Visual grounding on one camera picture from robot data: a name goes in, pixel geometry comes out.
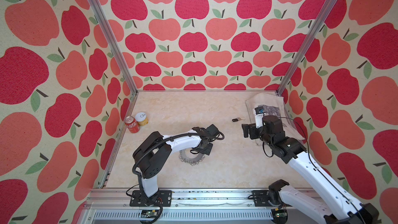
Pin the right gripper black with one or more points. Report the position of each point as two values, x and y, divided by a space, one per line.
253 131

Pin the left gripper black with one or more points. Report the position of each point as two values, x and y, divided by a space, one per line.
208 151

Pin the silver key with black tag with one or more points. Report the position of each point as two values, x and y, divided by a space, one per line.
237 119

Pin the metal disc with key rings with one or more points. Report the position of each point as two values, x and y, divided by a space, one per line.
187 157

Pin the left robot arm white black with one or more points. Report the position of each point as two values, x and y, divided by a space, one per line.
153 153

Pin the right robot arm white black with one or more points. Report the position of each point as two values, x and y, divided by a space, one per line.
337 205

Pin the yellow can white lid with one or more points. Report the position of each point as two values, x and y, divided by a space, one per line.
141 119

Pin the red soda can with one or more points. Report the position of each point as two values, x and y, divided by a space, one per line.
132 124

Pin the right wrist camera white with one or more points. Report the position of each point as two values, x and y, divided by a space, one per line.
259 114

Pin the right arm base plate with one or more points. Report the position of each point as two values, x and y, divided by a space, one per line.
260 198

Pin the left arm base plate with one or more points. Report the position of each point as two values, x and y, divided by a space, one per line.
162 197

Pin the front aluminium rail frame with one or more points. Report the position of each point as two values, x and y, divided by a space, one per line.
187 206

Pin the right aluminium corner post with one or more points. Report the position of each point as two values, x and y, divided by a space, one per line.
313 30

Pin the aluminium corner post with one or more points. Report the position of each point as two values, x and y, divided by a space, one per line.
313 30
113 44

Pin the left aluminium corner post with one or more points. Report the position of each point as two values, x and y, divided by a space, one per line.
113 44

